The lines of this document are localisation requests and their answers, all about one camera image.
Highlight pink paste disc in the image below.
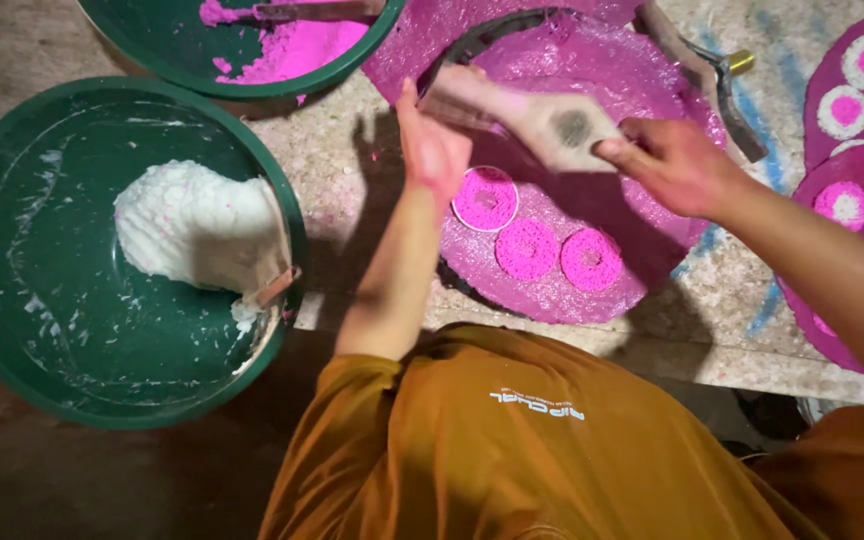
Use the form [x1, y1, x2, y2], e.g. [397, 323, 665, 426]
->
[495, 219, 561, 282]
[560, 228, 625, 294]
[453, 168, 518, 231]

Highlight scraper with pink paste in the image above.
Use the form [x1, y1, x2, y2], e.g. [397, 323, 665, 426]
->
[252, 0, 389, 23]

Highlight tan scraper with white paste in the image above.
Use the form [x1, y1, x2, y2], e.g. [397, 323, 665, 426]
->
[240, 178, 304, 313]

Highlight pink paste heap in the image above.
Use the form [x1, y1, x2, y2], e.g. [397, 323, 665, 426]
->
[198, 0, 373, 86]

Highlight dark metal handled tool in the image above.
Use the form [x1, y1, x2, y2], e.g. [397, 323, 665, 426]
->
[638, 0, 771, 164]

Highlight green basin with pink paste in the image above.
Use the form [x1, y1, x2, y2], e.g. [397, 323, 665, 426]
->
[75, 0, 408, 102]

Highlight white ring mould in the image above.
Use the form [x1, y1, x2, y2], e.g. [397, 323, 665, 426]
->
[450, 165, 521, 234]

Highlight person's right hand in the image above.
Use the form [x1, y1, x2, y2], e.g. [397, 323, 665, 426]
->
[593, 116, 745, 219]

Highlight dark round object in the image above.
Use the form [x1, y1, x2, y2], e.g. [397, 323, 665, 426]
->
[732, 388, 813, 453]

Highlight wooden scraper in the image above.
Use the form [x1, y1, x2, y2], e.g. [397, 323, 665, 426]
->
[417, 63, 625, 174]

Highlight large green plastic basin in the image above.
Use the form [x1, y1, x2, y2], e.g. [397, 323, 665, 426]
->
[0, 75, 310, 431]

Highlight pink coated sheet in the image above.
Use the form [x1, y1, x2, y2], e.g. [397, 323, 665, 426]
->
[360, 0, 648, 107]

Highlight orange shirt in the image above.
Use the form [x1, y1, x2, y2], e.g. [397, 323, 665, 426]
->
[258, 323, 864, 540]

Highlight round pink coated tray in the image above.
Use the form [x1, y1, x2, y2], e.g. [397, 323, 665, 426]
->
[435, 11, 727, 326]

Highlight white paste heap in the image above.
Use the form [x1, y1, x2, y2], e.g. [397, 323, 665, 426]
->
[113, 159, 291, 298]

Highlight person's left hand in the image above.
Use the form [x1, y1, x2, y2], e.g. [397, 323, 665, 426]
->
[395, 76, 475, 208]

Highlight round purple sheet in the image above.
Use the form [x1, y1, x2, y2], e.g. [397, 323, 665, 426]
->
[775, 138, 864, 375]
[802, 9, 864, 171]

